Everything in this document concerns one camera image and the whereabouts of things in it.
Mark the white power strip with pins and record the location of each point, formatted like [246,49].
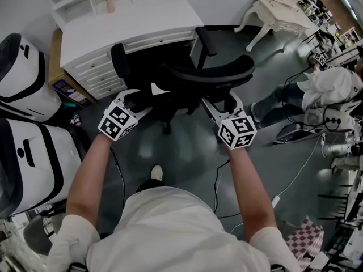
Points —
[276,202]

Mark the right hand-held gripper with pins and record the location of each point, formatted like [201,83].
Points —
[238,132]

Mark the white desk with drawers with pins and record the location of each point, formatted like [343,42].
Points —
[147,18]

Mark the person's white shirt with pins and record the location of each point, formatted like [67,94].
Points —
[170,231]

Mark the white black pod machine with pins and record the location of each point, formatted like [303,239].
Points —
[28,95]
[42,163]

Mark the white vanity table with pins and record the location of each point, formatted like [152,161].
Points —
[279,7]

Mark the person's right forearm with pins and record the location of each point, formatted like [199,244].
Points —
[246,191]

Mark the red checkered cloth table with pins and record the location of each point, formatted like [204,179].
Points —
[306,237]

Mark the white shelf unit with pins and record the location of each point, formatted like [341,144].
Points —
[71,7]

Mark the person's black trousers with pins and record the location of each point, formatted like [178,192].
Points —
[149,186]

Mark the person's left white shoe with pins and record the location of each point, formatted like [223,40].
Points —
[156,173]

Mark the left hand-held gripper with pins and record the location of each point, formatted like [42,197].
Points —
[116,122]

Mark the black office chair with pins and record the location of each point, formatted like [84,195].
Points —
[204,74]

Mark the small red white can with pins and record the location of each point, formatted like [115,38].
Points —
[76,119]

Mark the person's left forearm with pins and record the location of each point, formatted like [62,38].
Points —
[85,180]

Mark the white plug adapter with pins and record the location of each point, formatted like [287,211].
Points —
[323,139]

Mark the cardboard box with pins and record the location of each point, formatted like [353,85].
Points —
[55,61]

